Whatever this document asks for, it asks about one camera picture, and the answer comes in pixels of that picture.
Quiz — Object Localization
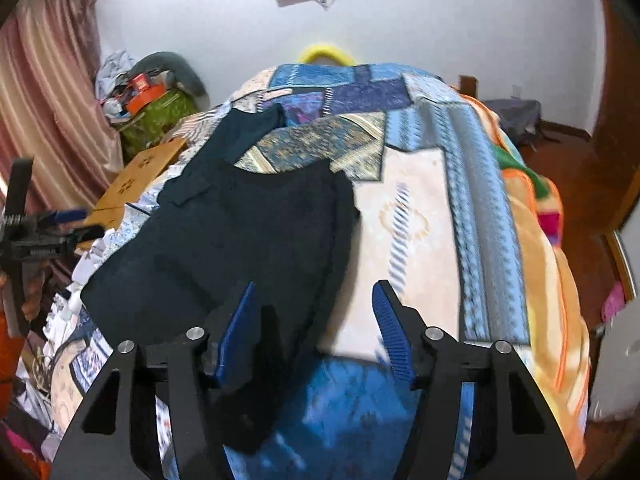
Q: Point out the patchwork quilt bed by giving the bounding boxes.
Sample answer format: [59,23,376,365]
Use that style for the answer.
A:
[47,61,531,480]

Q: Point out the grey curved pillow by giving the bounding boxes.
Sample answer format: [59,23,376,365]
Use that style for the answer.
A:
[131,51,211,107]

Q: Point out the pink cloth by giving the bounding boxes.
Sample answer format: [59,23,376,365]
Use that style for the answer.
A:
[600,280,628,325]

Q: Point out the wooden lap desk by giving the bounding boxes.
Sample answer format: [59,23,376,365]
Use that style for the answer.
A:
[82,137,190,231]

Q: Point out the pile of papers and packets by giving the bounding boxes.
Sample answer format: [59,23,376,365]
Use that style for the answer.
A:
[0,280,88,466]

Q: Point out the pink striped curtain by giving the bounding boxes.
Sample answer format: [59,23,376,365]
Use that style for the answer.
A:
[0,0,123,211]

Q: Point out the orange box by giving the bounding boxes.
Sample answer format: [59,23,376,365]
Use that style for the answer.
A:
[125,74,168,115]

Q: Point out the pile of pale clothes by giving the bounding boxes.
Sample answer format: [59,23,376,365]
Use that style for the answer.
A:
[95,50,138,98]

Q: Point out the person's left hand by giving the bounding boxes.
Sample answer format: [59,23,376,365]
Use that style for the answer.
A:
[22,260,50,322]

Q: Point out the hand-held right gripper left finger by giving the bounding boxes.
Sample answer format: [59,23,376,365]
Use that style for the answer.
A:
[50,281,263,480]

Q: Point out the black pants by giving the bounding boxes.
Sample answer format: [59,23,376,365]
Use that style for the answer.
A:
[80,102,362,457]

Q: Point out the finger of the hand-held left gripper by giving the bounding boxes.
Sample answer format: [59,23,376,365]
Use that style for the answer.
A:
[52,225,107,251]
[46,207,90,227]

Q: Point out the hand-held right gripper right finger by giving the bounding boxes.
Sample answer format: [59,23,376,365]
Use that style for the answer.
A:
[371,280,576,480]

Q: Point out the orange fleece blanket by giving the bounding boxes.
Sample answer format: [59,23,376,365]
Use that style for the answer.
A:
[482,97,592,468]

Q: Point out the wooden door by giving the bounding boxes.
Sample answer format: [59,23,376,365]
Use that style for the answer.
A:
[590,0,640,241]

